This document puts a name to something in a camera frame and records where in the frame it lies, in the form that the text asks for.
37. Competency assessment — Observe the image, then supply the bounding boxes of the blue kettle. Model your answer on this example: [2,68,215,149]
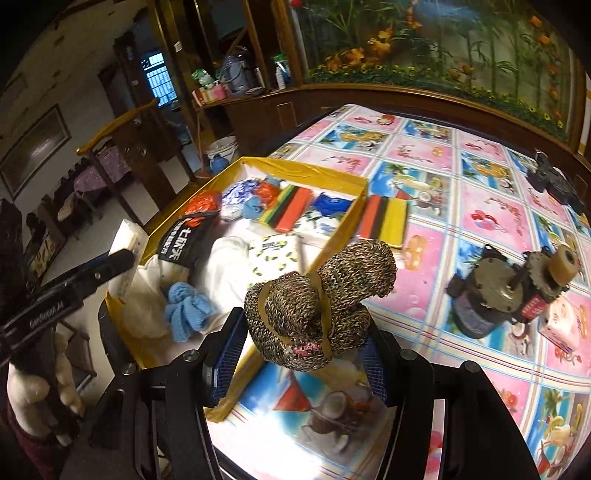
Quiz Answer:
[219,54,257,95]

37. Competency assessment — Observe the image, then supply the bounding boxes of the black plastic bracket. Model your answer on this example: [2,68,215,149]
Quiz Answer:
[526,149,586,214]

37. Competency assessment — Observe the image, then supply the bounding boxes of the pink striped box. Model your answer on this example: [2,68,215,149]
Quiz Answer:
[193,85,230,106]

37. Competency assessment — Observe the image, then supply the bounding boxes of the grey gear motor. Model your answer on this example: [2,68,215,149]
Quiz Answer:
[445,244,525,339]

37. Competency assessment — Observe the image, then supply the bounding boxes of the printed tablecloth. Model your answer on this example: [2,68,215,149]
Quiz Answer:
[203,104,591,480]

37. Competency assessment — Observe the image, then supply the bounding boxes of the purple patterned table cover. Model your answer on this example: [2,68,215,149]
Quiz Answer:
[73,147,132,197]

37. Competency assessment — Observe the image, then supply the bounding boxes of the brown knit gloves bundle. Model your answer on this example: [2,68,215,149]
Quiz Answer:
[244,240,398,373]

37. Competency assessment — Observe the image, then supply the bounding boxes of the framed picture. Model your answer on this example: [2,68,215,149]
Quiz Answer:
[0,104,72,200]

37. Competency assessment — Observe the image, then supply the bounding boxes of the pink wrapped pack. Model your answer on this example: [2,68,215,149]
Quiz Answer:
[539,295,588,352]

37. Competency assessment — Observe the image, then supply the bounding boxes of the person's left hand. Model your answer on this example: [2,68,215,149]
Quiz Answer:
[7,333,86,437]

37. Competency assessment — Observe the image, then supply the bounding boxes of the wooden chair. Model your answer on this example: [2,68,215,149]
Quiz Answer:
[76,99,199,227]

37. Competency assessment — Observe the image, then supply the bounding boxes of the blue white cloth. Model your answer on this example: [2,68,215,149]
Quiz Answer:
[314,193,357,220]

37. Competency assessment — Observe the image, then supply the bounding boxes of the white bucket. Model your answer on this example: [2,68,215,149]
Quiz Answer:
[205,136,239,163]

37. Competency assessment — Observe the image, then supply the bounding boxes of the white spray bottle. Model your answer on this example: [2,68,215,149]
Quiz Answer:
[272,54,293,89]

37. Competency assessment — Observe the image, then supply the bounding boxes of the striped colourful cloth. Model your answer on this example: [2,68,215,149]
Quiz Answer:
[260,184,320,233]
[359,195,411,250]

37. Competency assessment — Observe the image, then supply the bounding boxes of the wooden cabinet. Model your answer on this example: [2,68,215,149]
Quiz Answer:
[152,0,591,158]

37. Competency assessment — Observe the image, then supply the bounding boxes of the black packet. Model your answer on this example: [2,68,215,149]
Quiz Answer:
[156,189,221,269]

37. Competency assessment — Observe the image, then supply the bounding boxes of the orange net ball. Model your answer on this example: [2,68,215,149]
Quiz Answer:
[256,181,281,204]

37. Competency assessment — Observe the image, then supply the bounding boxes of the printed white tissue pack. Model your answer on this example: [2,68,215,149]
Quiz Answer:
[248,232,303,278]

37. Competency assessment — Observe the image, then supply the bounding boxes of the blue white plastic bag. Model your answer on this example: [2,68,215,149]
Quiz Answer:
[221,179,260,220]

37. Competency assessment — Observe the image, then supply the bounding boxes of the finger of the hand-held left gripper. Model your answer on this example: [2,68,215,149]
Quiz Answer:
[0,251,136,354]

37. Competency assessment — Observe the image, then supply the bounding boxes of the motor with tan roller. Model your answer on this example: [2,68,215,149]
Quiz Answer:
[508,246,581,324]

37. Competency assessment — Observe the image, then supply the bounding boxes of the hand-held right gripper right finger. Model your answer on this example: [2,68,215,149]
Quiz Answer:
[361,329,541,480]

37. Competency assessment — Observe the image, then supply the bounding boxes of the plain white tissue pack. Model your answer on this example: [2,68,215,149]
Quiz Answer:
[107,219,149,298]

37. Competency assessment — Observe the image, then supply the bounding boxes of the yellow cardboard box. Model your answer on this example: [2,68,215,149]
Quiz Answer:
[105,156,370,423]

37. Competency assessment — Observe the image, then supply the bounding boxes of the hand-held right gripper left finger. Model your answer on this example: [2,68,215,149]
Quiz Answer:
[60,307,250,480]

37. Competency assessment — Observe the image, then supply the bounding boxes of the person's left forearm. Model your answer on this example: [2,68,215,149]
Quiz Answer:
[0,415,61,480]

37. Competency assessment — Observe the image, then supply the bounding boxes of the fish tank with artificial plants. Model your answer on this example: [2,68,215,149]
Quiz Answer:
[288,0,591,144]

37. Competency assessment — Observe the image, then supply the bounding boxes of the blue knit gloves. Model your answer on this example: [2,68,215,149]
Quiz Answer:
[165,282,221,343]

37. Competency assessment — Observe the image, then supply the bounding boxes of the barred window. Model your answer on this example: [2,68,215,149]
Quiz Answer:
[141,52,178,108]

